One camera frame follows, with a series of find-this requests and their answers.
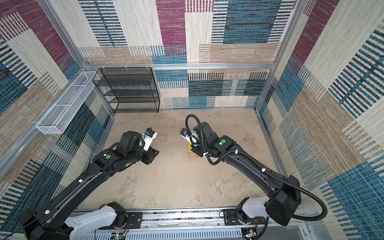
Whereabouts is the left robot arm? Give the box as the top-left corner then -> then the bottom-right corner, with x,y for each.
19,128 -> 159,240

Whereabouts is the white wire mesh basket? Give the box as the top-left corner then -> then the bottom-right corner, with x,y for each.
36,72 -> 96,135

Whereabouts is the black wire mesh shelf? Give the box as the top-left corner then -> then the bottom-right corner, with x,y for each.
93,67 -> 160,114

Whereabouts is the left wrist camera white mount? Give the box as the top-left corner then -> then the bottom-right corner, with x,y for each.
143,128 -> 157,151

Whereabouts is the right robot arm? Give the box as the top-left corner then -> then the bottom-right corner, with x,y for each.
201,122 -> 302,226

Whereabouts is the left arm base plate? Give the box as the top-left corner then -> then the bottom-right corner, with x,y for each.
124,212 -> 143,229

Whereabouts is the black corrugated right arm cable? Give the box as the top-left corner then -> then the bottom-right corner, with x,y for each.
185,113 -> 328,240

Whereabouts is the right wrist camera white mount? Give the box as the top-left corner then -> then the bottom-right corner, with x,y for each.
180,128 -> 199,146

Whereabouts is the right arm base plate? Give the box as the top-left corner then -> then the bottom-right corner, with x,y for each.
219,209 -> 266,226

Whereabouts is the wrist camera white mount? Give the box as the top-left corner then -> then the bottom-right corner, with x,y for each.
143,128 -> 157,151
180,128 -> 199,146

